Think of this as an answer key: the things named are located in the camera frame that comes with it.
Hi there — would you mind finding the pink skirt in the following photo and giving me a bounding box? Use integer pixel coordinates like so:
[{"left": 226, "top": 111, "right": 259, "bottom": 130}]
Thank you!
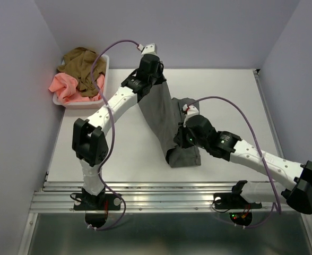
[{"left": 48, "top": 73, "right": 101, "bottom": 104}]

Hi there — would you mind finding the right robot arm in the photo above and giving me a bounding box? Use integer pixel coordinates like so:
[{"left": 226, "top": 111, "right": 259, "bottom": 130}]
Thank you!
[{"left": 174, "top": 115, "right": 312, "bottom": 215}]

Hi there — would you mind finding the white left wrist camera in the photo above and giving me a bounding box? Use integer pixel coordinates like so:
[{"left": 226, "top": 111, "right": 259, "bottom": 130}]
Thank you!
[{"left": 137, "top": 43, "right": 157, "bottom": 56}]

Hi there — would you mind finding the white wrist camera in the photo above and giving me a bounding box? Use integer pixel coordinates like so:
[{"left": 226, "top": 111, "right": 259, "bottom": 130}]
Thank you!
[
  {"left": 137, "top": 43, "right": 157, "bottom": 56},
  {"left": 183, "top": 104, "right": 200, "bottom": 127}
]

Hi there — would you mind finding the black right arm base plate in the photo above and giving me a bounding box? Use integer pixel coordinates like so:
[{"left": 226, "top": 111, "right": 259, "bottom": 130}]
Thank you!
[{"left": 213, "top": 193, "right": 262, "bottom": 210}]

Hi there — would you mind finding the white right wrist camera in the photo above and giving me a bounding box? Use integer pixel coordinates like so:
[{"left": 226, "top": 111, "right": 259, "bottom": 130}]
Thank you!
[{"left": 183, "top": 104, "right": 200, "bottom": 127}]

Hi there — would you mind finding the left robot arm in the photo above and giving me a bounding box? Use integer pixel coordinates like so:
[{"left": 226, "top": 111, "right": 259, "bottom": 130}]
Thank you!
[{"left": 72, "top": 53, "right": 165, "bottom": 209}]

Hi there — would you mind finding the white plastic bin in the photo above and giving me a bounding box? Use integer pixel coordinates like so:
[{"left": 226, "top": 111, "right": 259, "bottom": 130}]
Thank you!
[{"left": 52, "top": 54, "right": 109, "bottom": 109}]

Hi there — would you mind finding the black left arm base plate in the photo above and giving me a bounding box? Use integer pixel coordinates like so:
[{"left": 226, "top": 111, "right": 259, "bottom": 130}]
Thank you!
[{"left": 70, "top": 193, "right": 121, "bottom": 211}]

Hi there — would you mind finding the aluminium rail frame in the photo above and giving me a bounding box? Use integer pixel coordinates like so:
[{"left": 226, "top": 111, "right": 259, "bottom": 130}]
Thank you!
[{"left": 15, "top": 69, "right": 312, "bottom": 255}]

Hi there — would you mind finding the olive brown skirt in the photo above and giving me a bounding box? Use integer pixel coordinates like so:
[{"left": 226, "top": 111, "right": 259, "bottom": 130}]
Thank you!
[{"left": 57, "top": 47, "right": 106, "bottom": 96}]

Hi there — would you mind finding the grey pleated skirt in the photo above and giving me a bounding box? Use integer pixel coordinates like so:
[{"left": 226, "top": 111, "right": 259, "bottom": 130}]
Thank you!
[{"left": 138, "top": 82, "right": 201, "bottom": 168}]

